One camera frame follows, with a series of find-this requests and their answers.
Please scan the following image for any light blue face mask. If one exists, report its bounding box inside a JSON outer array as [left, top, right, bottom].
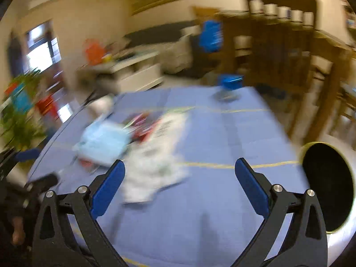
[[74, 119, 131, 167]]

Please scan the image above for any red snack packet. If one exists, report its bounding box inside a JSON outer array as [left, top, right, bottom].
[[123, 112, 160, 143]]

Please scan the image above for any white round trash bin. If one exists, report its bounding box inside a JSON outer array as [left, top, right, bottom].
[[300, 141, 355, 266]]

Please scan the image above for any blue tablecloth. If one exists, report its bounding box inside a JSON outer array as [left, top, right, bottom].
[[27, 85, 311, 267]]

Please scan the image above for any green potted plant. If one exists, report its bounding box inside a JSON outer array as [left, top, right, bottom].
[[1, 69, 47, 151]]

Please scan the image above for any blue lidded glass jar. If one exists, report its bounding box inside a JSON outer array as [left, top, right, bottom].
[[214, 74, 243, 102]]

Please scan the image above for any white tv cabinet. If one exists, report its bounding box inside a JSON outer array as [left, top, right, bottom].
[[77, 51, 163, 94]]

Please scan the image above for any orange bag on cabinet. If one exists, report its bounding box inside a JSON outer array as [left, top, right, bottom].
[[84, 39, 106, 66]]

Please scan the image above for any wooden dining table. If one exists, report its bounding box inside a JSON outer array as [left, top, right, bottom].
[[219, 9, 356, 145]]

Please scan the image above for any wooden dining chair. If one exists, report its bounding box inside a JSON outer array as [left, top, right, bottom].
[[244, 0, 317, 94]]

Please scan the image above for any dark sofa with lace cover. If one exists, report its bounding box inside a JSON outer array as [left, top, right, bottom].
[[125, 20, 219, 79]]

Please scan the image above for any blue plastic bag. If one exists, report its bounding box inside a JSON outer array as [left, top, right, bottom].
[[199, 20, 223, 53]]

